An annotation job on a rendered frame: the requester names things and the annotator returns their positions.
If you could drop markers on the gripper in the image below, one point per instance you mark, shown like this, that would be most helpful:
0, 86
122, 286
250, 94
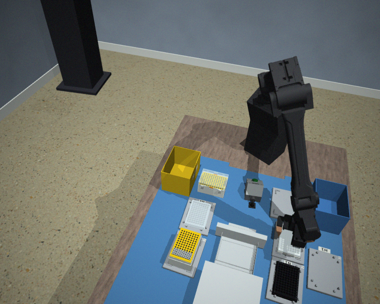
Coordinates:
284, 220

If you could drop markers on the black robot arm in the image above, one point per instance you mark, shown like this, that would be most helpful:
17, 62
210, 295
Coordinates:
284, 89

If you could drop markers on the yellow open-top bin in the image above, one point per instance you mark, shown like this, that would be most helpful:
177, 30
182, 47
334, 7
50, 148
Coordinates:
180, 171

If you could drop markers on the blue bench mat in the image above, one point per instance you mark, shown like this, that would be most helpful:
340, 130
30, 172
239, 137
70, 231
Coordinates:
143, 280

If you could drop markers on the white label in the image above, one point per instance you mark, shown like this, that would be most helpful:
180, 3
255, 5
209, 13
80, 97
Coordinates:
324, 249

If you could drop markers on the blue open-top bin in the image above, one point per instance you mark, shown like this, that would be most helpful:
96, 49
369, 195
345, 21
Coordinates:
333, 213

